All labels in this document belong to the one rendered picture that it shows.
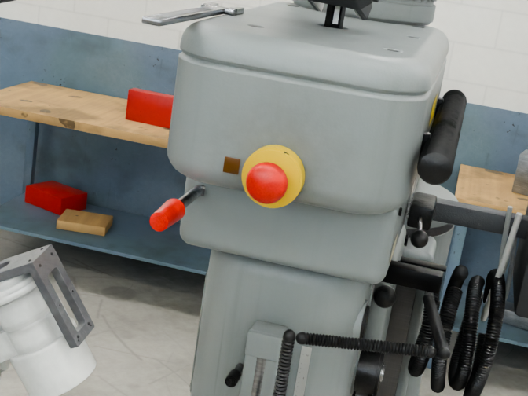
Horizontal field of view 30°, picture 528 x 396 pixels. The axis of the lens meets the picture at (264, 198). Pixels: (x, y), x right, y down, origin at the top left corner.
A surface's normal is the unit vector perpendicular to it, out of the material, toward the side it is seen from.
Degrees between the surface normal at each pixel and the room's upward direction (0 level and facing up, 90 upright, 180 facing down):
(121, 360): 0
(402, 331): 90
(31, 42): 90
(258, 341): 90
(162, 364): 0
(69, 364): 70
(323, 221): 90
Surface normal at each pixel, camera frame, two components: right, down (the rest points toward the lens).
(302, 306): -0.22, 0.24
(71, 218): 0.14, -0.95
